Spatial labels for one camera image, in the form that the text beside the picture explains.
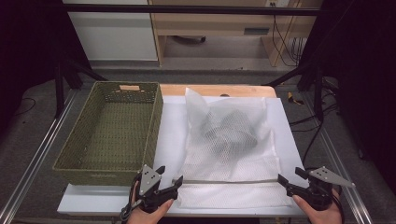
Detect person's right hand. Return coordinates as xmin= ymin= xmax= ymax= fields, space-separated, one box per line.
xmin=291 ymin=188 xmax=344 ymax=224

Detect black metal stand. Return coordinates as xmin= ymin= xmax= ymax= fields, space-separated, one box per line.
xmin=53 ymin=57 xmax=108 ymax=119
xmin=262 ymin=57 xmax=340 ymax=122

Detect straight black floor cable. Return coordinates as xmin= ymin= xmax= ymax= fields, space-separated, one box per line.
xmin=289 ymin=104 xmax=339 ymax=133

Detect looped black floor cable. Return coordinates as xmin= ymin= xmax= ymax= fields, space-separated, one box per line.
xmin=303 ymin=120 xmax=325 ymax=172

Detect hanging black cables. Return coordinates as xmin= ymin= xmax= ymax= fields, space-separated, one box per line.
xmin=271 ymin=13 xmax=308 ymax=68

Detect left hand-held gripper cable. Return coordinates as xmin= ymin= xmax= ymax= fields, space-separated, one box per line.
xmin=120 ymin=174 xmax=145 ymax=223

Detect hand-held gripper cable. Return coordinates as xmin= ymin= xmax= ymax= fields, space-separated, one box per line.
xmin=120 ymin=174 xmax=145 ymax=223
xmin=330 ymin=189 xmax=347 ymax=224

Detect white wall socket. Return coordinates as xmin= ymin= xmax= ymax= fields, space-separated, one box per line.
xmin=264 ymin=0 xmax=291 ymax=8

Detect black curtain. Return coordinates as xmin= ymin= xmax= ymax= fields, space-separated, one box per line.
xmin=298 ymin=0 xmax=396 ymax=197
xmin=0 ymin=0 xmax=92 ymax=144

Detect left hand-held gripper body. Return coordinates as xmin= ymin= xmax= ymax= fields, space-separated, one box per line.
xmin=136 ymin=163 xmax=180 ymax=215

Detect white board sheet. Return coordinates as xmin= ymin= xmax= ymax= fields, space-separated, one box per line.
xmin=57 ymin=94 xmax=321 ymax=217

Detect green woven basket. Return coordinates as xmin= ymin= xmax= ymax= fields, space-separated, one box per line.
xmin=51 ymin=80 xmax=164 ymax=188

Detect aluminium rail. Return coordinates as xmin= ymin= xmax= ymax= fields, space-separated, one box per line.
xmin=0 ymin=89 xmax=79 ymax=224
xmin=300 ymin=91 xmax=375 ymax=224

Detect right hand-held gripper cable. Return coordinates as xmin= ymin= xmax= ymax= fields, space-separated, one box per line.
xmin=330 ymin=189 xmax=347 ymax=224

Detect white cabinet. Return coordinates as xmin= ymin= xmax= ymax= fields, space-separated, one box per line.
xmin=61 ymin=0 xmax=159 ymax=62

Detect thin black floor cable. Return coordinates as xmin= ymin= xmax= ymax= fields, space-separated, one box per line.
xmin=13 ymin=97 xmax=37 ymax=118

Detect white mesh laundry bag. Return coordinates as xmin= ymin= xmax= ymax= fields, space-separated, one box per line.
xmin=177 ymin=87 xmax=294 ymax=210

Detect small yellow and black object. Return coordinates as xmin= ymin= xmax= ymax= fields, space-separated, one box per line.
xmin=287 ymin=91 xmax=305 ymax=106

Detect light wooden desk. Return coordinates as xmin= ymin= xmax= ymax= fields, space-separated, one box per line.
xmin=148 ymin=0 xmax=323 ymax=68

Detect person's left hand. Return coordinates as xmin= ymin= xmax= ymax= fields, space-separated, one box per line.
xmin=125 ymin=182 xmax=176 ymax=224

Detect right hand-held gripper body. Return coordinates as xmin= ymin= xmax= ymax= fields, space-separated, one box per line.
xmin=294 ymin=165 xmax=357 ymax=212

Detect black horizontal metal bar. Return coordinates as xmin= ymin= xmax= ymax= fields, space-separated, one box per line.
xmin=64 ymin=3 xmax=323 ymax=17

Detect light blue jeans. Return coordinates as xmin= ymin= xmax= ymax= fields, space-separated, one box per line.
xmin=200 ymin=109 xmax=260 ymax=158

